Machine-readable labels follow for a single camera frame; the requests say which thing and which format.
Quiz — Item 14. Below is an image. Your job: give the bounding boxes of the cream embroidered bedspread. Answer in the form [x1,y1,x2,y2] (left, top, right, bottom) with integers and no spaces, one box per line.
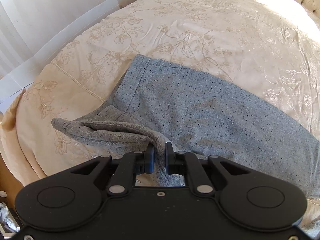
[0,0,320,230]

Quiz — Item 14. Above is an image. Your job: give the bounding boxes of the blue-grey knit pants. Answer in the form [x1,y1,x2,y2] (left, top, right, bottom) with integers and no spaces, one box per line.
[52,55,319,198]

